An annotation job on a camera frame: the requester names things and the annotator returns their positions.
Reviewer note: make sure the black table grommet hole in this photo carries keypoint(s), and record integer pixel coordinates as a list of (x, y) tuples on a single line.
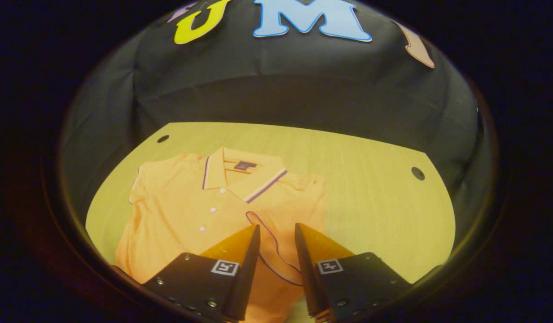
[(418, 173)]

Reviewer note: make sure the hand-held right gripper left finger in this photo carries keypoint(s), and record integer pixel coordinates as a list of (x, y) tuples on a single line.
[(247, 278)]

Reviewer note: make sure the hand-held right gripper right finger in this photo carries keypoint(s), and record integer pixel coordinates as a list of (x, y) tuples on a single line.
[(305, 278)]

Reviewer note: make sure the black backdrop cloth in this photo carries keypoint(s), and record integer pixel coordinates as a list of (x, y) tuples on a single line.
[(281, 80)]

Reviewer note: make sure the orange T-shirt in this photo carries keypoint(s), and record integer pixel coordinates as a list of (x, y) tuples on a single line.
[(182, 215)]

